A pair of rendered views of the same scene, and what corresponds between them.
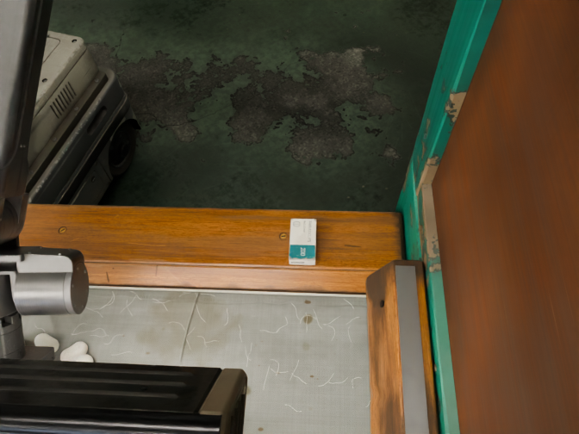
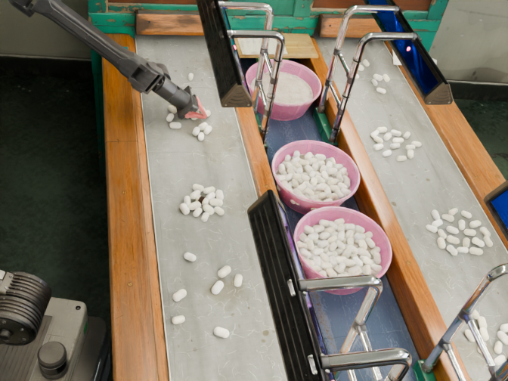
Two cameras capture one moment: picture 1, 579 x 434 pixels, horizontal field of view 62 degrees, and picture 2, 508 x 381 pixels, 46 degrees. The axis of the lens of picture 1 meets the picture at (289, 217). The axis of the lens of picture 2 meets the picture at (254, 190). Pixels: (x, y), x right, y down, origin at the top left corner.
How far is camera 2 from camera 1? 1.96 m
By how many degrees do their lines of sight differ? 62
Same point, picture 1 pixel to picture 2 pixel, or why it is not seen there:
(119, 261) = (133, 99)
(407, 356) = (167, 13)
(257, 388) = (175, 69)
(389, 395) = (177, 20)
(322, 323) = (148, 55)
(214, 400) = not seen: outside the picture
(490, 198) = not seen: outside the picture
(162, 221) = (112, 90)
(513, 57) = not seen: outside the picture
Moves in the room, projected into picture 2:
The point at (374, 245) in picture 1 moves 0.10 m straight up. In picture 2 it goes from (118, 38) to (117, 13)
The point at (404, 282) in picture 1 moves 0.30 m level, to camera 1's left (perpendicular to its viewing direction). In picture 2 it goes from (144, 12) to (161, 61)
